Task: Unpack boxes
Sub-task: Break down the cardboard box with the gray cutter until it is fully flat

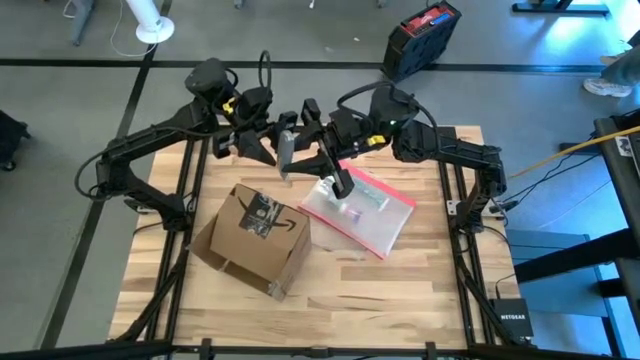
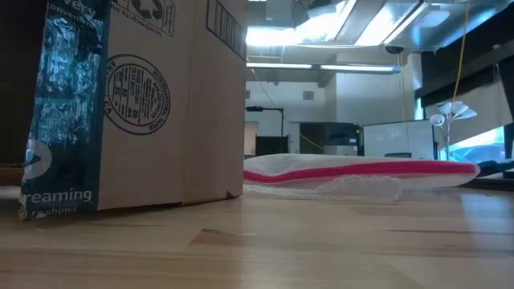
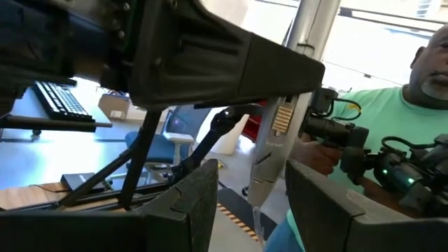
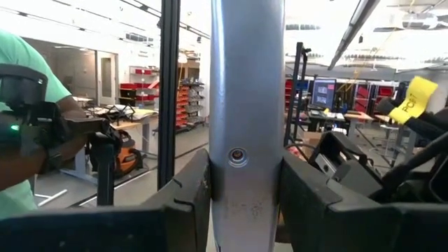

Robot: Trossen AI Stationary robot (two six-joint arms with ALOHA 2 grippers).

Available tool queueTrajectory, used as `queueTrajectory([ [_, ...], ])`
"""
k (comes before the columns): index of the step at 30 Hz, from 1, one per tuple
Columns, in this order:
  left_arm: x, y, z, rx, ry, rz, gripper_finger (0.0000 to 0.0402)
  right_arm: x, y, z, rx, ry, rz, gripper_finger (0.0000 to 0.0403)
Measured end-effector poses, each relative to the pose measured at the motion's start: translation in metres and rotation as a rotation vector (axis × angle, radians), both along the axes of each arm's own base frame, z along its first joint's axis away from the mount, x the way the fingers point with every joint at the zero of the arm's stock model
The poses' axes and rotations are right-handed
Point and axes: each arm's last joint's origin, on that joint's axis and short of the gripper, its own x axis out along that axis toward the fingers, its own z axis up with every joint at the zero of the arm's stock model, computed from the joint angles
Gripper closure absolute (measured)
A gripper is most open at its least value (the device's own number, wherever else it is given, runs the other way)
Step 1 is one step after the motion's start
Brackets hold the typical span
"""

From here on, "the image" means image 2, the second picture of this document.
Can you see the taped brown cardboard box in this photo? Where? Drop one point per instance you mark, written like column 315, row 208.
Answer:
column 160, row 120

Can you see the white mesh pouch red trim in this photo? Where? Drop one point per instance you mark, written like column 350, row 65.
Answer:
column 361, row 168

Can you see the black computer monitor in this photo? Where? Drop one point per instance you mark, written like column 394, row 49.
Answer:
column 337, row 134

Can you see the ceiling light tube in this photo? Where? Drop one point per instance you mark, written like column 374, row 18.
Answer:
column 321, row 67

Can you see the white whiteboard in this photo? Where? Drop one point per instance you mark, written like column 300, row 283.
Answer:
column 397, row 138

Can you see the grey mesh office chair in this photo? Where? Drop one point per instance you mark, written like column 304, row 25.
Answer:
column 397, row 155

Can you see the white flower floor lamp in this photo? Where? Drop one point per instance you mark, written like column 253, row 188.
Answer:
column 437, row 119

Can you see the dark cloth bundle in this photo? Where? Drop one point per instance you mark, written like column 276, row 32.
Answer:
column 496, row 166

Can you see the black gantry frame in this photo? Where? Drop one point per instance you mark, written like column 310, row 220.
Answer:
column 265, row 109

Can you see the black dome ceiling camera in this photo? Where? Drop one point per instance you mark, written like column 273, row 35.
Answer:
column 394, row 49

